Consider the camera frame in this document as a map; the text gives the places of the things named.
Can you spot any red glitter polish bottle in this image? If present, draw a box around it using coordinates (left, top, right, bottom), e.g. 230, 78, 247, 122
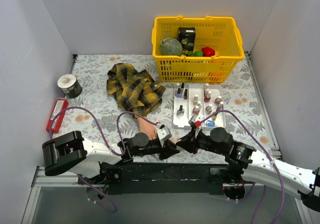
204, 90, 212, 103

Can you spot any green melon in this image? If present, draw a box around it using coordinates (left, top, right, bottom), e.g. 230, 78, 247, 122
159, 38, 183, 56

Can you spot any dark red polish bottle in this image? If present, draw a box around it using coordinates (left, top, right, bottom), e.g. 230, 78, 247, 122
183, 89, 188, 100

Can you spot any pale glitter polish bottle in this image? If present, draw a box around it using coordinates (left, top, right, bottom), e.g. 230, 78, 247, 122
214, 95, 223, 106

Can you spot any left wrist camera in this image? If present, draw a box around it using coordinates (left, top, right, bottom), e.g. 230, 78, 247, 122
156, 123, 172, 141

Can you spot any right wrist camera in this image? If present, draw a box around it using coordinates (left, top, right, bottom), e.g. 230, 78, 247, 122
188, 115, 202, 132

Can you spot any red flat box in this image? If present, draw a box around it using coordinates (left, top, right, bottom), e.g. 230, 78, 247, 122
45, 98, 69, 134

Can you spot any purple cable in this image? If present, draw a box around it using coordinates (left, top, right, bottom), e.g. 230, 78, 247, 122
48, 106, 162, 214
197, 109, 286, 224

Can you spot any red bell pepper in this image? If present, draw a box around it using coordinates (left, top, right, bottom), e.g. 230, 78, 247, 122
201, 47, 216, 57

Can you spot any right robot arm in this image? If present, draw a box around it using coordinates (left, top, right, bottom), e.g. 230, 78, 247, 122
176, 127, 320, 212

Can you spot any white divided tray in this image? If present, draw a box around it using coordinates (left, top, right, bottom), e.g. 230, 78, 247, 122
173, 82, 226, 131

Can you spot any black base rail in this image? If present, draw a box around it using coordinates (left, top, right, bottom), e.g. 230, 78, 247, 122
85, 162, 246, 199

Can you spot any yellow plastic basket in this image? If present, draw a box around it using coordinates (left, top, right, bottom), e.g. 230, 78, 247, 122
151, 15, 245, 83

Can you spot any black carton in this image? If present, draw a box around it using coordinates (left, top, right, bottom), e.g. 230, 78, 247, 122
178, 27, 196, 56

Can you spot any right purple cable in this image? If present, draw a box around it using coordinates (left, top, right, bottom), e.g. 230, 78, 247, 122
197, 109, 286, 224

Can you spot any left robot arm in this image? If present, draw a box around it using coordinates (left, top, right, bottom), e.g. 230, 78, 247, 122
42, 129, 180, 184

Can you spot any pink iridescent polish bottle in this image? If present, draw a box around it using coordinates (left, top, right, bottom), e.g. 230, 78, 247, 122
192, 101, 202, 116

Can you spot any blue polish bottle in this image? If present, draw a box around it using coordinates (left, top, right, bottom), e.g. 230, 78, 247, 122
205, 120, 216, 128

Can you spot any yellow plaid shirt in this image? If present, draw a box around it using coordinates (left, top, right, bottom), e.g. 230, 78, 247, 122
106, 63, 166, 118

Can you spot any lilac polish bottle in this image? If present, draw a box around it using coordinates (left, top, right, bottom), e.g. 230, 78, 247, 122
175, 83, 182, 98

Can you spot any floral table mat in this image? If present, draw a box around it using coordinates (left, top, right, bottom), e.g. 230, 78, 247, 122
59, 55, 275, 152

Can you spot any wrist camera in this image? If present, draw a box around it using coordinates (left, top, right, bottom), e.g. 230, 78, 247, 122
156, 123, 172, 141
188, 115, 202, 132

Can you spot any clear polish bottle white cap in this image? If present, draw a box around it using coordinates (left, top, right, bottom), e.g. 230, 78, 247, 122
193, 94, 199, 105

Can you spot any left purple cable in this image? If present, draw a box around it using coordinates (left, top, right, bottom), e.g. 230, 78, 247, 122
48, 106, 162, 214

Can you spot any mannequin hand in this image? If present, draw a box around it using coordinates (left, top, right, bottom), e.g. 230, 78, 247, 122
137, 117, 157, 140

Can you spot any black tin with white lid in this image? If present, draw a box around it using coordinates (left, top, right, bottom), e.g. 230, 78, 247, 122
57, 74, 83, 99

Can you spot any green bell pepper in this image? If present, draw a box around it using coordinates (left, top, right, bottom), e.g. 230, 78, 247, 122
188, 50, 203, 57

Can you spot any yellow polish bottle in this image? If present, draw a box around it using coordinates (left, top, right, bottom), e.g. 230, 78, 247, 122
212, 113, 218, 121

